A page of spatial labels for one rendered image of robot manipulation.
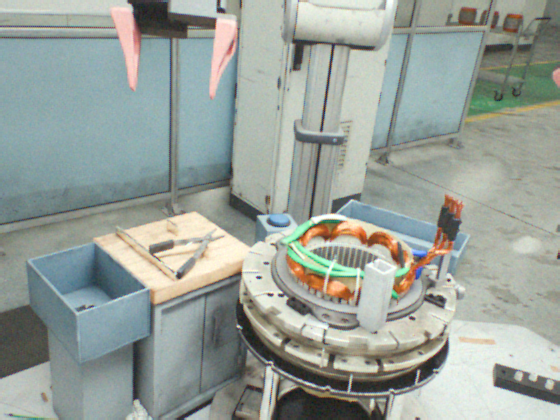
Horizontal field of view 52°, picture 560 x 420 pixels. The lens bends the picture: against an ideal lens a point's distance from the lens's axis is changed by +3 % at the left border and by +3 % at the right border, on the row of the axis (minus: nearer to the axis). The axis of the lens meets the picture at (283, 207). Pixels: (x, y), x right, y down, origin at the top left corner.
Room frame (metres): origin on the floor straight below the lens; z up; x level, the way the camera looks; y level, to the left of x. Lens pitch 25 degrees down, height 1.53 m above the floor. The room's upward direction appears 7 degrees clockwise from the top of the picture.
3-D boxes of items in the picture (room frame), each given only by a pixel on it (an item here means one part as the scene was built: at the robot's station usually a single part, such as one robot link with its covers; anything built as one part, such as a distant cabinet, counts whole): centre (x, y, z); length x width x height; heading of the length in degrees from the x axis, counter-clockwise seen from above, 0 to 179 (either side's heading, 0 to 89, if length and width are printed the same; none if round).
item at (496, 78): (7.68, -2.41, 0.51); 1.11 x 0.62 x 1.01; 49
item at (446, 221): (0.72, -0.23, 1.21); 0.04 x 0.04 x 0.03; 49
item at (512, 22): (7.61, -2.30, 0.92); 0.82 x 0.23 x 0.20; 49
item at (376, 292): (0.61, -0.13, 1.14); 0.03 x 0.03 x 0.09; 49
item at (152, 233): (0.81, 0.17, 1.05); 0.20 x 0.19 x 0.02; 136
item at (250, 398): (0.72, 0.01, 0.83); 0.05 x 0.04 x 0.02; 167
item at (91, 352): (0.70, 0.28, 0.92); 0.17 x 0.11 x 0.28; 46
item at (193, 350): (0.81, 0.17, 0.91); 0.19 x 0.19 x 0.26; 46
